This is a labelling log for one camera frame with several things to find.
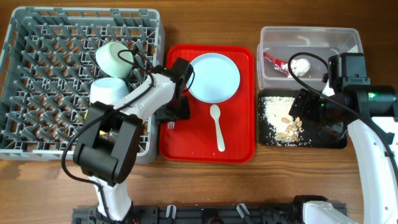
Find white napkin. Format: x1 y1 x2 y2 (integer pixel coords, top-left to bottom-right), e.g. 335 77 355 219
290 58 310 77

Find light blue round plate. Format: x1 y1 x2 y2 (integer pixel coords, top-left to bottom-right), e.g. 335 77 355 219
186 53 241 104

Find white plastic fork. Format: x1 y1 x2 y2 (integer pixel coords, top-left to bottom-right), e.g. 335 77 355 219
167 121 175 129

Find pale green bowl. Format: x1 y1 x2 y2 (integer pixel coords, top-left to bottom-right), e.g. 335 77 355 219
95 42 134 78

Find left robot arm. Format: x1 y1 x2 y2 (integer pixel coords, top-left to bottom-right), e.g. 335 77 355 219
73 58 194 223

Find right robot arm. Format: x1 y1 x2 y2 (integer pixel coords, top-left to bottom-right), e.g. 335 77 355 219
289 52 397 223

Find clear plastic bin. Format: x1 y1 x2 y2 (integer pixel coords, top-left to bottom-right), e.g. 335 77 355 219
257 26 363 90

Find grey plastic dishwasher rack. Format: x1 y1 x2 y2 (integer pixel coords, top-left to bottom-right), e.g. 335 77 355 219
1 7 165 161

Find red snack wrapper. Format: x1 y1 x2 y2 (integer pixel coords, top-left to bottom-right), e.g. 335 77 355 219
263 52 290 76

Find rice and peanut shell scraps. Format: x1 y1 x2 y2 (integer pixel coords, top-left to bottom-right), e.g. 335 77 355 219
259 96 304 146

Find light blue small bowl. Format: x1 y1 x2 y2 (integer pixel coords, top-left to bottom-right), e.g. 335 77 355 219
90 77 129 105

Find white plastic spoon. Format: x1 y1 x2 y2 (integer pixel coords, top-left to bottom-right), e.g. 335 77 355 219
210 105 226 152

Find black plastic tray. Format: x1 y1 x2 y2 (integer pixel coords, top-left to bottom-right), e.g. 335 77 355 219
258 89 348 149

